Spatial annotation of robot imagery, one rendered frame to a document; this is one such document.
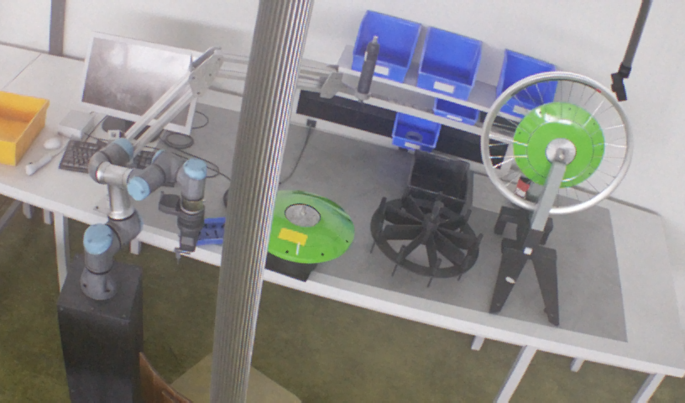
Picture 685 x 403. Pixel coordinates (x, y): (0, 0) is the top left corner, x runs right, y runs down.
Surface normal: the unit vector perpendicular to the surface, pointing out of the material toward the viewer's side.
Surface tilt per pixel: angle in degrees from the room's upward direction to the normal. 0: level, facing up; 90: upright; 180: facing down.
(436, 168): 87
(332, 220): 11
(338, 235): 21
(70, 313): 90
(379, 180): 0
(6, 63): 0
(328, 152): 0
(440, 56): 90
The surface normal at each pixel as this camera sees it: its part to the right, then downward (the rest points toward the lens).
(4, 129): 0.19, -0.78
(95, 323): -0.01, 0.60
